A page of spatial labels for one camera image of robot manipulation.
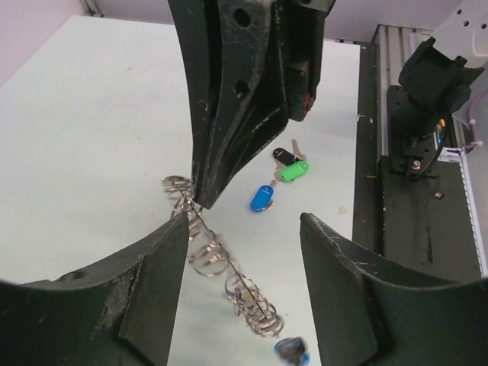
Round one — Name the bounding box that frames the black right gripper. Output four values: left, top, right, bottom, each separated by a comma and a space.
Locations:
169, 1, 326, 209

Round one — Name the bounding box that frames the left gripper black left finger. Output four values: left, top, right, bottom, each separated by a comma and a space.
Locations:
1, 213, 189, 365

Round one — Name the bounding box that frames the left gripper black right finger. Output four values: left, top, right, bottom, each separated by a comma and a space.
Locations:
300, 213, 487, 365

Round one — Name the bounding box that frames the silver disc keyring organiser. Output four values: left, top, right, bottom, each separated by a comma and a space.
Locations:
162, 175, 284, 338

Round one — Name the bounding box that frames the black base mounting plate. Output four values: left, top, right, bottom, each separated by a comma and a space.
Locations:
352, 43, 482, 282

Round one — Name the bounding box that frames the green key tag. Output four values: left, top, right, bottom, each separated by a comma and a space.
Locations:
279, 160, 310, 182

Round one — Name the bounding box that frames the white slotted cable duct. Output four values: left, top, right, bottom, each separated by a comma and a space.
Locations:
460, 154, 487, 278

